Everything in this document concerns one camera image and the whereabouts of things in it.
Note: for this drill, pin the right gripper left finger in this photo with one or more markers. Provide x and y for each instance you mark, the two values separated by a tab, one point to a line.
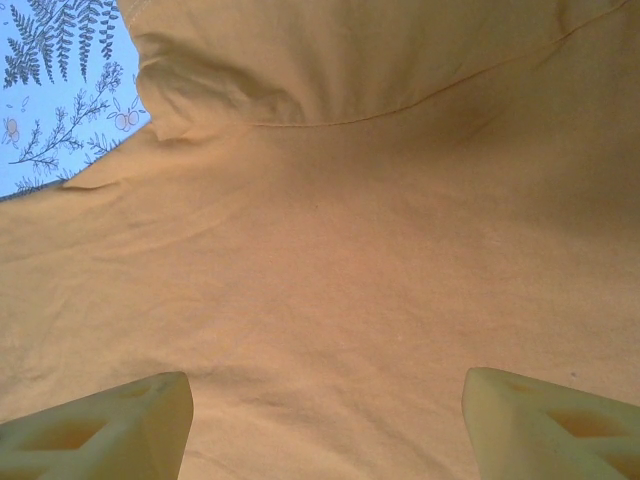
90	435

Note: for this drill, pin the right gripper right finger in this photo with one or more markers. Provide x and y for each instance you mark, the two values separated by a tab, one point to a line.
550	435

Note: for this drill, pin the mustard yellow t-shirt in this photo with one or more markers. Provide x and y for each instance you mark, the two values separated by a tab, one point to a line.
325	250

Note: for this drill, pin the floral patterned table cover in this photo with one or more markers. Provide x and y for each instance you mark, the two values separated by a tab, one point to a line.
50	100

